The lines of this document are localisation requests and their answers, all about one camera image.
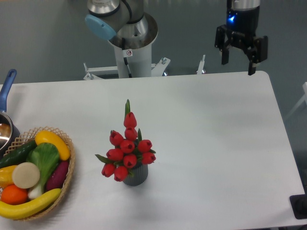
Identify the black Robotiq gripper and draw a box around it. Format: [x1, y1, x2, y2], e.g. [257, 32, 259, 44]
[214, 6, 268, 75]

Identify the dark grey ribbed vase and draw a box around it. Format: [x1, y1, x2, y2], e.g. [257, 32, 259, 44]
[123, 163, 148, 186]

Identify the red tulip bouquet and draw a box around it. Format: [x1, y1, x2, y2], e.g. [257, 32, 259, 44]
[96, 100, 156, 182]

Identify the green bok choy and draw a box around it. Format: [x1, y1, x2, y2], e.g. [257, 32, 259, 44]
[26, 143, 59, 200]

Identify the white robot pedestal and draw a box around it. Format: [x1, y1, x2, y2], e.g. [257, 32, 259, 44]
[83, 43, 207, 81]

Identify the orange fruit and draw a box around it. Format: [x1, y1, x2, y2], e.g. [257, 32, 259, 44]
[0, 184, 28, 205]

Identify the yellow bell pepper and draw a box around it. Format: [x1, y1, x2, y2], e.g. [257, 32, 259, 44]
[0, 165, 17, 188]

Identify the black device table corner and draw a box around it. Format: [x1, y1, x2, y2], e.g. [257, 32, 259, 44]
[289, 194, 307, 219]

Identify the green cucumber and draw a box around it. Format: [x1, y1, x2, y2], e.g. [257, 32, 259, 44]
[0, 140, 37, 168]

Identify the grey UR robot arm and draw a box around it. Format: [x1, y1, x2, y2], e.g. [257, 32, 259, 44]
[85, 0, 268, 78]

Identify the white frame right edge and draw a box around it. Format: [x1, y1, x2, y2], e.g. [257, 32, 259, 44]
[285, 82, 307, 121]

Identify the beige round disc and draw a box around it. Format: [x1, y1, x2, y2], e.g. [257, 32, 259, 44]
[12, 162, 40, 189]

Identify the blue handled saucepan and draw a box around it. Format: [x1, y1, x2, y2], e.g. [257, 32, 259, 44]
[0, 69, 20, 159]

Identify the yellow banana front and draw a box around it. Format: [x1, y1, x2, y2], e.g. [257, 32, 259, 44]
[0, 188, 61, 220]

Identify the woven wicker basket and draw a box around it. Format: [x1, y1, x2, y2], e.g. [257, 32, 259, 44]
[4, 126, 75, 221]

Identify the purple sweet potato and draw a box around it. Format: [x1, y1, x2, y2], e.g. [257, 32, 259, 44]
[46, 161, 69, 191]

